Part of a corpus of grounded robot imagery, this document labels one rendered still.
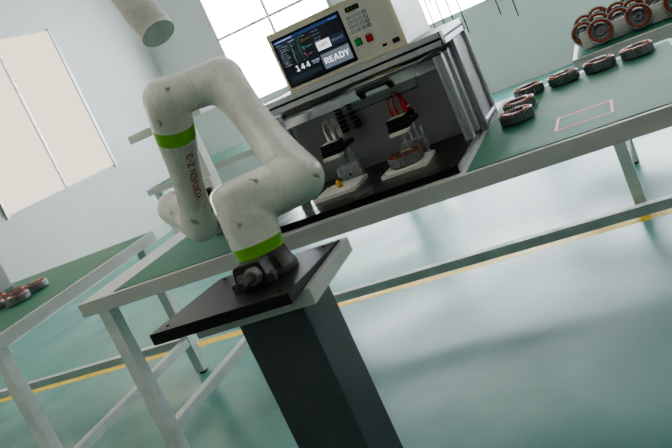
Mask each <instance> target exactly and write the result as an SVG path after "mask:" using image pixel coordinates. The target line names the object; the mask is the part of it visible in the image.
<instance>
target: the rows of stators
mask: <svg viewBox="0 0 672 448"><path fill-rule="evenodd" d="M654 48H655V47H654V44H653V41H652V40H649V39H648V40H643V41H640V42H637V43H635V44H633V45H632V44H631V45H629V46H627V47H625V48H623V49H621V50H620V52H619V54H620V57H621V60H624V61H627V60H631V59H635V58H638V56H639V57H640V56H643V55H645V54H647V53H649V52H651V51H652V50H653V49H654ZM616 62H617V61H616V59H615V56H614V54H605V55H603V56H600V57H598V58H597V57H596V59H595V58H594V59H592V60H590V61H588V62H586V63H584V65H583V66H582V67H583V70H584V73H585V74H593V73H596V72H598V71H599V72H600V71H603V70H605V69H607V68H609V67H611V66H613V65H614V64H615V63H616ZM579 76H580V74H579V71H578V68H575V67H572V68H568V69H565V70H562V71H560V72H558V73H555V74H553V75H551V76H549V77H548V79H547V81H548V84H549V87H552V88H554V87H558V86H562V85H564V83H565V84H567V83H569V82H571V81H574V80H576V79H577V78H578V77H579ZM544 89H545V87H544V84H543V82H542V81H540V80H537V81H534V82H530V83H528V84H526V85H524V86H520V87H518V88H517V89H515V90H514V91H513V95H514V97H515V98H518V97H520V96H522V95H526V94H534V95H536V94H538V93H540V92H542V91H543V90H544Z"/></svg>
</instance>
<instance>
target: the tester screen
mask: <svg viewBox="0 0 672 448"><path fill-rule="evenodd" d="M341 31H343V28H342V26H341V23H340V21H339V19H338V16H337V14H335V15H333V16H331V17H329V18H326V19H324V20H322V21H320V22H318V23H316V24H313V25H311V26H309V27H307V28H305V29H303V30H301V31H298V32H296V33H294V34H292V35H290V36H288V37H285V38H283V39H281V40H279V41H277V42H275V43H273V44H274V47H275V49H276V51H277V53H278V56H279V58H280V60H281V62H282V65H283V67H284V69H285V71H286V74H287V76H288V78H289V81H290V83H291V85H292V86H293V85H296V84H298V83H300V82H302V81H305V80H307V79H309V78H312V77H314V76H316V75H319V74H321V73H323V72H326V71H328V70H330V69H333V68H335V67H337V66H340V65H342V64H344V63H347V62H349V61H351V60H353V59H355V57H354V58H351V59H349V60H347V61H344V62H342V63H340V64H338V65H335V66H333V67H331V68H328V69H326V68H325V66H324V63H323V61H322V59H321V56H320V55H322V54H324V53H326V52H328V51H331V50H333V49H335V48H337V47H340V46H342V45H344V44H346V43H348V44H349V42H348V40H347V38H346V35H345V33H344V31H343V33H344V35H345V38H346V40H344V41H342V42H339V43H337V44H335V45H333V46H330V47H328V48H326V49H324V50H321V51H318V49H317V46H316V44H315V43H316V42H318V41H321V40H323V39H325V38H327V37H329V36H332V35H334V34H336V33H338V32H341ZM307 60H310V62H311V65H312V67H310V68H307V69H305V70H303V71H301V72H298V73H297V72H296V70H295V68H294V66H296V65H298V64H300V63H303V62H305V61H307ZM320 65H321V66H322V69H323V70H321V71H318V72H316V73H314V74H311V75H309V76H307V77H304V78H302V79H300V80H297V81H295V82H293V83H292V81H291V79H290V78H292V77H294V76H297V75H299V74H301V73H304V72H306V71H308V70H311V69H313V68H315V67H317V66H320Z"/></svg>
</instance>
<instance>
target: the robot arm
mask: <svg viewBox="0 0 672 448"><path fill-rule="evenodd" d="M142 101H143V106H144V109H145V112H146V115H147V118H148V121H149V124H150V127H151V130H152V133H153V135H154V138H155V141H156V143H157V146H158V148H159V151H160V153H161V155H162V158H163V160H164V162H165V165H166V167H167V170H168V172H169V175H170V178H171V181H172V184H173V187H174V190H172V191H168V192H166V193H165V194H163V195H162V196H161V198H160V199H159V201H158V205H157V211H158V214H159V216H160V218H161V219H162V220H163V221H164V222H165V223H167V224H169V225H171V226H173V227H175V228H177V229H178V230H180V231H181V232H182V233H183V234H184V235H185V236H187V237H188V238H189V239H191V240H193V241H196V242H204V241H207V240H209V239H210V238H212V237H213V236H214V234H215V233H216V231H217V228H218V227H221V229H222V231H223V233H224V235H225V238H226V240H227V242H228V244H229V246H230V249H231V251H232V253H233V254H234V255H235V257H236V258H237V260H238V262H239V265H238V266H237V267H236V268H235V269H233V276H234V280H235V284H234V285H233V286H232V289H233V290H234V292H235V294H236V293H239V292H240V293H243V292H244V291H247V290H250V289H253V288H256V287H259V286H262V285H265V284H268V283H270V282H273V281H276V280H277V279H278V278H279V276H280V275H282V274H284V273H286V272H288V271H289V270H291V269H292V268H294V267H295V266H296V265H297V264H298V259H297V257H296V256H295V255H294V254H292V253H291V252H290V251H289V249H288V248H287V247H286V245H285V243H284V241H283V238H282V232H281V229H280V227H279V224H278V222H277V220H278V217H279V216H280V215H282V214H285V213H287V212H289V211H291V210H293V209H295V208H297V207H299V206H301V205H304V204H306V203H308V202H310V201H312V200H314V199H315V198H316V197H317V196H318V195H319V194H320V193H321V191H322V189H323V187H324V183H325V173H324V170H323V167H322V165H321V164H320V162H319V161H318V160H317V159H316V158H315V157H314V156H313V155H311V154H310V153H309V152H308V151H307V150H306V149H305V148H304V147H303V146H301V145H300V144H299V143H298V142H297V141H296V140H295V139H294V138H293V137H292V136H291V135H290V134H289V133H288V132H287V131H286V130H285V129H284V128H283V126H282V125H281V124H280V123H279V122H278V121H277V120H276V118H275V117H274V116H273V115H272V114H271V112H270V111H269V110H268V109H267V107H266V106H265V105H264V103H263V102H262V101H261V99H260V98H259V97H258V95H257V94H256V92H255V91H254V89H253V88H252V86H251V85H250V83H249V81H248V80H247V78H246V76H245V74H244V73H243V71H242V69H241V67H240V66H239V65H238V64H237V63H236V62H235V61H234V60H232V59H230V58H227V57H215V58H212V59H210V60H208V61H206V62H203V63H201V64H199V65H197V66H194V67H192V68H189V69H187V70H184V71H181V72H178V73H174V74H170V75H166V76H162V77H158V78H156V79H154V80H152V81H151V82H150V83H149V84H148V85H147V86H146V87H145V89H144V92H143V97H142ZM211 105H213V106H216V107H218V108H219V109H220V110H221V111H222V113H223V114H224V115H225V116H226V117H227V118H228V119H229V120H230V121H231V123H232V124H233V125H234V126H235V127H236V129H237V130H238V131H239V132H240V134H241V135H242V136H243V138H244V139H245V140H246V142H247V143H248V145H249V146H250V147H251V149H252V150H253V152H254V153H255V155H256V156H257V158H258V159H259V161H260V163H261V164H262V166H260V167H258V168H256V169H253V170H251V171H249V172H246V173H244V174H242V175H239V176H237V177H235V178H233V179H230V180H228V181H226V182H224V183H222V184H221V185H219V186H218V187H217V188H215V189H214V190H213V191H212V192H211V194H210V199H209V196H208V193H207V190H206V187H205V183H204V179H203V174H202V170H201V164H200V158H199V151H198V143H197V136H196V129H195V124H194V118H193V111H195V110H198V109H201V108H204V107H207V106H211Z"/></svg>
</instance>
